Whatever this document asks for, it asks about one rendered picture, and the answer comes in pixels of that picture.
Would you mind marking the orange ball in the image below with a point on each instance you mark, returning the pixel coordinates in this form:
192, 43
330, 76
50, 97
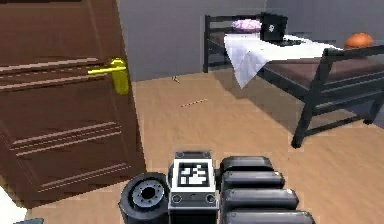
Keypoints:
358, 40

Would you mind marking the black frame bed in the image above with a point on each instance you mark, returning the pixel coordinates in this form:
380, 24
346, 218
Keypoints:
316, 76

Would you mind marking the brown room door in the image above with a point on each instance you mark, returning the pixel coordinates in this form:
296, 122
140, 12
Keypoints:
63, 100

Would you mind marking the small brown floor object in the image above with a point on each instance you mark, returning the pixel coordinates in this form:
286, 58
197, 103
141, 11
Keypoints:
175, 79

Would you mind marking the black laptop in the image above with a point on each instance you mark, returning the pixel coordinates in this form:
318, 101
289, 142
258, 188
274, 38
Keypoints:
275, 28

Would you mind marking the white bed sheet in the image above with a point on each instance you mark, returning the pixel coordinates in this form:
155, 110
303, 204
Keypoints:
253, 53

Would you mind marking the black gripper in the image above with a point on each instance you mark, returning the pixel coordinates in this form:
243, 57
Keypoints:
146, 196

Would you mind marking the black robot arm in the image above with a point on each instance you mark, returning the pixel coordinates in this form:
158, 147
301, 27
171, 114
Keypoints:
253, 193

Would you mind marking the pink pillow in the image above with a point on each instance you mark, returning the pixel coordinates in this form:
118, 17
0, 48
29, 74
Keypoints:
247, 25

